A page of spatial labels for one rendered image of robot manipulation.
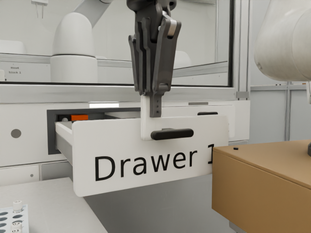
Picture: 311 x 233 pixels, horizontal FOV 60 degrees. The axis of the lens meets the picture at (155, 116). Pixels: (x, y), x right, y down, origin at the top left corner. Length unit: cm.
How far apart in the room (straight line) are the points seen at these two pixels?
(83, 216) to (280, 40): 46
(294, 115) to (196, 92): 159
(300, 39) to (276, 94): 200
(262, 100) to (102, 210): 206
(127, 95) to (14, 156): 32
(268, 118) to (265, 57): 202
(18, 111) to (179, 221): 59
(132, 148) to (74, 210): 17
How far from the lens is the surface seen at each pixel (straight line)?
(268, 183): 40
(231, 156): 45
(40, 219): 51
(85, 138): 40
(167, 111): 80
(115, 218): 83
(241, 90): 101
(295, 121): 238
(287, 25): 55
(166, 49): 38
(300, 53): 51
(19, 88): 71
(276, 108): 251
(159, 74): 38
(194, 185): 93
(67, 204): 56
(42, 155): 73
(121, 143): 42
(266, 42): 57
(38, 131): 72
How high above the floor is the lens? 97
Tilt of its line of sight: 5 degrees down
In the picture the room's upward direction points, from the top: straight up
